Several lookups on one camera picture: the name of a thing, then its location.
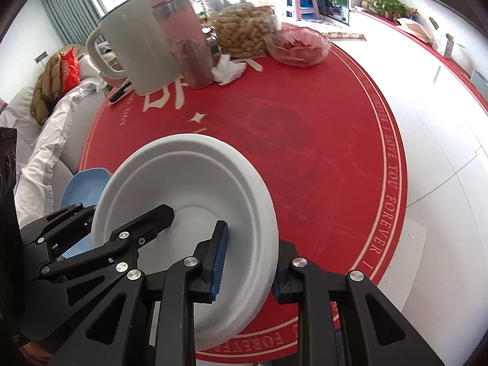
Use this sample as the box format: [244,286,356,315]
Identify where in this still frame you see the small cardboard box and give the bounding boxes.
[435,32,466,58]

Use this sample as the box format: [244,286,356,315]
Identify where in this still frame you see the crumpled white tissue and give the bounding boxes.
[211,54,248,85]

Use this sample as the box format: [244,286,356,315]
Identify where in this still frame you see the grey curtain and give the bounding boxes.
[40,0,116,47]

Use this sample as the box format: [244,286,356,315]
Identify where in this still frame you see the flat wooden stick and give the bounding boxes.
[240,57,264,73]

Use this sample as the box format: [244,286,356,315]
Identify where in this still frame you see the white kettle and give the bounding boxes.
[86,0,184,97]

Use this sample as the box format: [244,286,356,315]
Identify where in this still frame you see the red round table mat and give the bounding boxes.
[78,23,408,366]

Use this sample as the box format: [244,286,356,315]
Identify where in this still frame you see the clear jar of peanuts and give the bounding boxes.
[202,0,285,59]

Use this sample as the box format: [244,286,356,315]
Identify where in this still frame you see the pink thermos bottle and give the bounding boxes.
[146,0,214,91]

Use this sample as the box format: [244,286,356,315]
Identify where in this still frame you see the blue rectangular plate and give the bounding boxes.
[60,168,113,260]

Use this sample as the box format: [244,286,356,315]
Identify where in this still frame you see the beige paper bag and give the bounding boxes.
[396,18,434,43]

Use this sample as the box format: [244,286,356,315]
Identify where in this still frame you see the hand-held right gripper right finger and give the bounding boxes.
[271,241,445,366]

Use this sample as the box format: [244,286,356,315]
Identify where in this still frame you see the glass bowl of red candy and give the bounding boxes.
[263,27,332,66]

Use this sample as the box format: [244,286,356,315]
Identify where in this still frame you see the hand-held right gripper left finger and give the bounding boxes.
[51,220,230,366]

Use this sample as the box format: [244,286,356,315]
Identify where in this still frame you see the brown quilted cushion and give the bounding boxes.
[30,51,64,125]

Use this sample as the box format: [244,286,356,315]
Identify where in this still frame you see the long patterned box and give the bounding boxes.
[324,30,368,42]

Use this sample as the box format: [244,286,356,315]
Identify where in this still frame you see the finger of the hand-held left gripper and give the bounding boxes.
[20,203,98,275]
[23,204,175,342]

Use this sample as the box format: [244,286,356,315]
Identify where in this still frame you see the potted green plants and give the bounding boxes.
[362,0,411,20]

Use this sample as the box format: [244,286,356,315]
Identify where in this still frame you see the white sofa cover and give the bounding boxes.
[0,55,112,220]

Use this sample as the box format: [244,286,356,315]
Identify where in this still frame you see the red cabinet runner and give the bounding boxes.
[350,7,488,112]

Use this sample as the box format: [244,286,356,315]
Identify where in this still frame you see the red cushion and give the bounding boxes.
[60,47,81,94]

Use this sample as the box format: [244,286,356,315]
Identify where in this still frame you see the small black object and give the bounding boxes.
[108,80,132,104]

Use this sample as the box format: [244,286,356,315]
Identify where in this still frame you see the pink plastic stool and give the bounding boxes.
[285,0,320,21]

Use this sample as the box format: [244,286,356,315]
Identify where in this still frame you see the pale green board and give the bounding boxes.
[470,70,488,102]

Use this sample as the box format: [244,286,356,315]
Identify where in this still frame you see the large white bowl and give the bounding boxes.
[91,133,278,352]

